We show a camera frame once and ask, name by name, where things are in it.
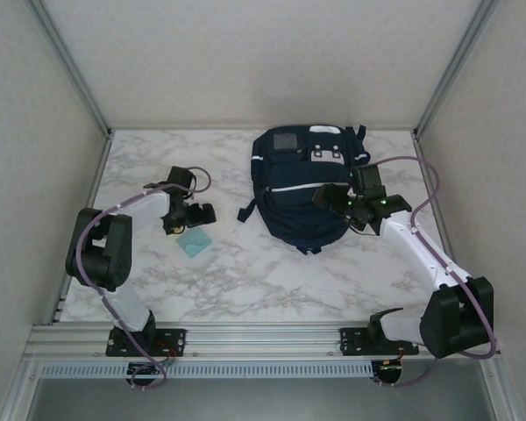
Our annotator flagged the light blue sticky note pad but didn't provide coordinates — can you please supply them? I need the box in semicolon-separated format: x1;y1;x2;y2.
175;227;214;260

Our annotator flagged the navy blue backpack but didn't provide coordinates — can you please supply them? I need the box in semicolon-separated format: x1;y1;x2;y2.
237;124;373;256

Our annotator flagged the small circuit board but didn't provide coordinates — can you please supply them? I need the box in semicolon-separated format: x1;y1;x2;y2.
373;359;405;374
128;361;167;376

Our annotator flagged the aluminium table side rail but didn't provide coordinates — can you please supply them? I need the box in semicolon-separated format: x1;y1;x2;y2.
47;131;115;325
411;131;473;324

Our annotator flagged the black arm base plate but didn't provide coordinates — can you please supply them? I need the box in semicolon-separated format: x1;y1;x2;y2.
106;327;188;359
339;326;421;357

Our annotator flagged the aluminium mounting rail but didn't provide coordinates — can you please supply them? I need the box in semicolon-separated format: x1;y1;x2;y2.
21;323;503;361

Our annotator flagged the grey slotted cable duct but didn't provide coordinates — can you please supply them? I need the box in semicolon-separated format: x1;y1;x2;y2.
38;361;374;379

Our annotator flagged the aluminium frame post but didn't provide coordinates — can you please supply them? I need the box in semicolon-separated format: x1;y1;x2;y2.
411;0;501;141
28;0;115;141

